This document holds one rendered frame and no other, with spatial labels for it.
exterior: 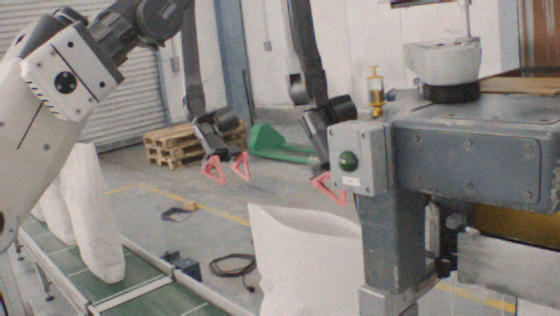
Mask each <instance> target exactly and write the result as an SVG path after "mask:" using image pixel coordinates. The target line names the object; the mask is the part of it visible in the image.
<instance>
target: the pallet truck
mask: <svg viewBox="0 0 560 316"><path fill-rule="evenodd" d="M242 74H243V77H242V79H243V82H244V86H245V92H246V97H247V102H248V107H249V112H250V120H251V127H252V128H251V129H250V131H251V133H250V134H251V137H250V143H249V146H250V148H251V151H252V153H253V155H257V156H263V157H269V158H275V159H281V160H287V161H294V162H300V163H305V164H306V165H311V166H314V165H315V164H317V163H319V160H318V158H317V157H315V156H310V155H303V154H296V153H289V152H282V151H276V150H274V148H284V150H292V151H299V152H305V153H313V154H315V152H314V150H313V147H312V145H310V144H303V143H294V142H286V141H285V138H284V136H283V135H281V134H280V133H279V132H278V131H277V130H275V129H274V128H273V127H272V126H271V125H269V124H268V123H262V122H259V123H255V122H254V118H253V114H252V109H251V104H250V99H249V94H248V89H247V84H246V77H245V69H244V68H243V69H242Z"/></svg>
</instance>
